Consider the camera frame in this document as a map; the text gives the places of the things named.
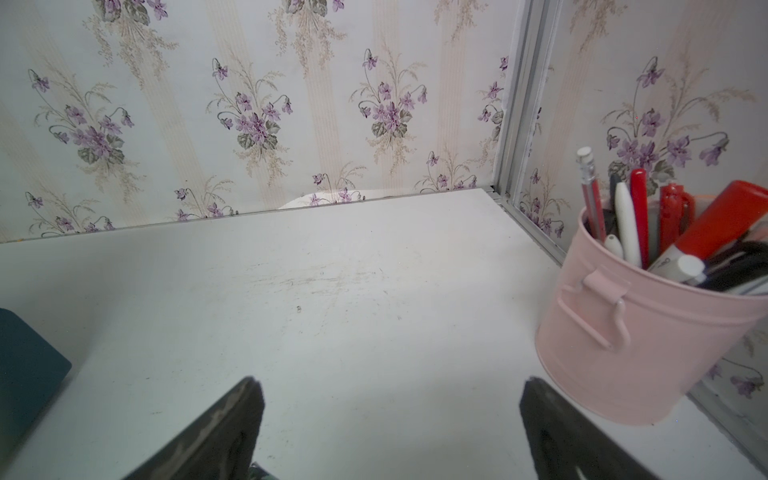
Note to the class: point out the teal drawer cabinet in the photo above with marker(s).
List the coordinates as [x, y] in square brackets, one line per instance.
[31, 372]

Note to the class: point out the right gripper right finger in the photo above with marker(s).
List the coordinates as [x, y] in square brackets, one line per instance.
[565, 444]

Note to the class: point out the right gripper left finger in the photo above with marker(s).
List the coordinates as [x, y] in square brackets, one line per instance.
[219, 444]

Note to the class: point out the pens in cup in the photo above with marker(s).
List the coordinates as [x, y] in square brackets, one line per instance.
[719, 249]

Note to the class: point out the pink pen cup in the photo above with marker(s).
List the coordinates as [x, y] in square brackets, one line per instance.
[627, 344]

